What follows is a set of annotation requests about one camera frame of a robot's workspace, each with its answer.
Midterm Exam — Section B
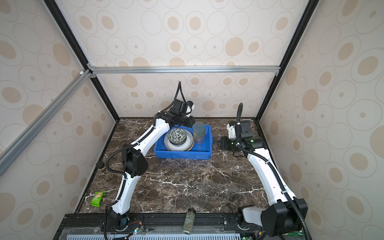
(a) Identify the small green snack packet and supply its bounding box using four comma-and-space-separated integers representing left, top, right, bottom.
91, 191, 105, 208

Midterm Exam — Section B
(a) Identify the back aluminium rail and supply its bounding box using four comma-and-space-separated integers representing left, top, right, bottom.
90, 65, 280, 74

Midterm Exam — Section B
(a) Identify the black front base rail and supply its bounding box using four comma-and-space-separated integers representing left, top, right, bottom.
54, 209, 267, 240

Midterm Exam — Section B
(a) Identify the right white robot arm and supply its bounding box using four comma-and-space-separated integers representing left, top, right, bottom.
220, 121, 312, 240

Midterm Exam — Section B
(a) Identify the small dark sauce bottle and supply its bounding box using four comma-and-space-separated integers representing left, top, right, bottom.
96, 161, 109, 174

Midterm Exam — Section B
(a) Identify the herb spice jar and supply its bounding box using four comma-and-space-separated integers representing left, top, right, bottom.
183, 208, 196, 235

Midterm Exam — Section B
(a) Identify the leaf pattern ceramic bowl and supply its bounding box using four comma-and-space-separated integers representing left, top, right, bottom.
167, 128, 187, 146

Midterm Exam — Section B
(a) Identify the left aluminium rail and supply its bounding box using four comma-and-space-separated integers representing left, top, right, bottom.
1, 70, 91, 175

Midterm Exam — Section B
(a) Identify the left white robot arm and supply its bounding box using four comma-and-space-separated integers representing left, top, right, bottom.
106, 99, 195, 228

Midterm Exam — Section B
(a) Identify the green glass cup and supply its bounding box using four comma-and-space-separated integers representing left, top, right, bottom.
194, 135, 206, 145

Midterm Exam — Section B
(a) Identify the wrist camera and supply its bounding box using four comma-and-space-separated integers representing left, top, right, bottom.
184, 101, 195, 116
227, 124, 236, 140

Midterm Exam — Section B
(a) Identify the black striped rim plate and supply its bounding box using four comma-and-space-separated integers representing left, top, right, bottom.
164, 129, 194, 152

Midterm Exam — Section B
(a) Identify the green Fox's candy bag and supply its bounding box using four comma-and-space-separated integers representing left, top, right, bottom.
287, 231, 305, 240

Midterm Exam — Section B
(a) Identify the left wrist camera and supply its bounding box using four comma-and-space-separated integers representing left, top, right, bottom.
184, 101, 195, 116

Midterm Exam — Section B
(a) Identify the blue plastic bin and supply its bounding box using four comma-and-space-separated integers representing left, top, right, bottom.
154, 125, 213, 160

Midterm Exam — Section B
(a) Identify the aluminium rail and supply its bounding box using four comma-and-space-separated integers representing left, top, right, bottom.
90, 65, 280, 74
1, 70, 91, 175

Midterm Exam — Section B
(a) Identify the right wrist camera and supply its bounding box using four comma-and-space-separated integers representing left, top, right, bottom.
227, 124, 236, 140

